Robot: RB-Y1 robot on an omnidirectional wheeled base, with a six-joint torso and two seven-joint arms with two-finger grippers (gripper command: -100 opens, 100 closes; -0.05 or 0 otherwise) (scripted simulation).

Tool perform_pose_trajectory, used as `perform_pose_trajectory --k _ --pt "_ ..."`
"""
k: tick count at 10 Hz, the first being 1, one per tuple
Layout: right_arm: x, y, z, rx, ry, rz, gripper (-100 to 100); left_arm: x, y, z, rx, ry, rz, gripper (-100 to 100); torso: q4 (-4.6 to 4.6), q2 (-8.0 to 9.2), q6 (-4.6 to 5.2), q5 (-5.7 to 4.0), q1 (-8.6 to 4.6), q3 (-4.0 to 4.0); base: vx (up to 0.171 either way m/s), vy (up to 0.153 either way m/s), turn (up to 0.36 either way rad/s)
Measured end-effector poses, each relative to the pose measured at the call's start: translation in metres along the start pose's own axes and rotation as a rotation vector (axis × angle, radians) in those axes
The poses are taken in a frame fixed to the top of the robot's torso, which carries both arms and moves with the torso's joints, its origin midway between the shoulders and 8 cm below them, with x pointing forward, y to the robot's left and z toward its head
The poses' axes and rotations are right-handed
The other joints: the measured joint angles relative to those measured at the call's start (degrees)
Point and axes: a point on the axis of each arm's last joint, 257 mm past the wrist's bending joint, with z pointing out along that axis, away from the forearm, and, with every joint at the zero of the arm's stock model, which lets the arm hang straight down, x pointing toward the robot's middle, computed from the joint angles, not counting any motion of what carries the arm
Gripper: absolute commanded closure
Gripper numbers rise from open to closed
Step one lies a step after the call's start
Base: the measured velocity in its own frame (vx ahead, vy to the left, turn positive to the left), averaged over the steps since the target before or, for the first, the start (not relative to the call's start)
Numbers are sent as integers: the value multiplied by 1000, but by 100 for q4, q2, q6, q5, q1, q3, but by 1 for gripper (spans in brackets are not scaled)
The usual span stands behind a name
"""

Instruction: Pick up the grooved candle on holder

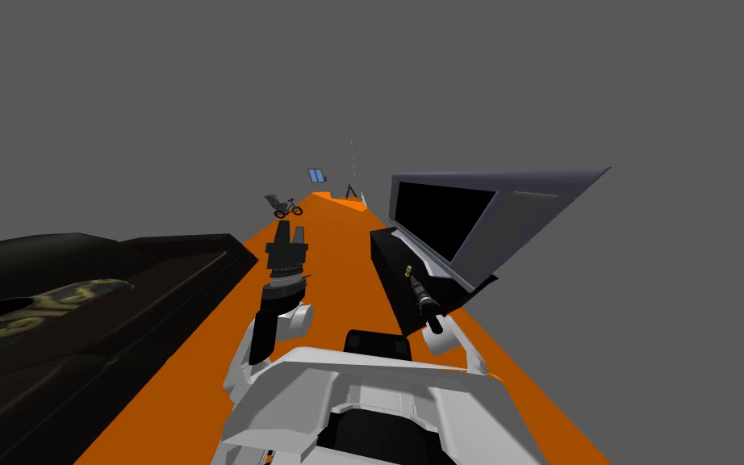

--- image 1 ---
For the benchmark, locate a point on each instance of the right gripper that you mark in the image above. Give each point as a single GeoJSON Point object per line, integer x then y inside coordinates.
{"type": "Point", "coordinates": [423, 294]}

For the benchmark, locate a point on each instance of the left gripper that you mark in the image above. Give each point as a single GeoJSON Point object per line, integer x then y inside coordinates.
{"type": "Point", "coordinates": [287, 257]}

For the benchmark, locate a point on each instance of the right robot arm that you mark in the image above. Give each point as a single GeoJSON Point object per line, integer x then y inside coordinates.
{"type": "Point", "coordinates": [459, 339]}

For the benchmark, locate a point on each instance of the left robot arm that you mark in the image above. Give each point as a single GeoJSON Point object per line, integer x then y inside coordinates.
{"type": "Point", "coordinates": [267, 323]}

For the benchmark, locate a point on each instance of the dark bicycle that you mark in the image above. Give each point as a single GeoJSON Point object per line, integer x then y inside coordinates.
{"type": "Point", "coordinates": [287, 207]}

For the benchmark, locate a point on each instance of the blue window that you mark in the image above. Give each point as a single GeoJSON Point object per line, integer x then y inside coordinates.
{"type": "Point", "coordinates": [316, 175]}

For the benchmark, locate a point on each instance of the dark easel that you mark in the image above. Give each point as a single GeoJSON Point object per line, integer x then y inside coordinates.
{"type": "Point", "coordinates": [350, 191]}

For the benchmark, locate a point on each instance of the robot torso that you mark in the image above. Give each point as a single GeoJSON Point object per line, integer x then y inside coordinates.
{"type": "Point", "coordinates": [372, 394]}

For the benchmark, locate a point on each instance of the dark sofa with yellow pattern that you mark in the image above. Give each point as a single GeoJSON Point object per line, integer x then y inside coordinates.
{"type": "Point", "coordinates": [88, 323]}

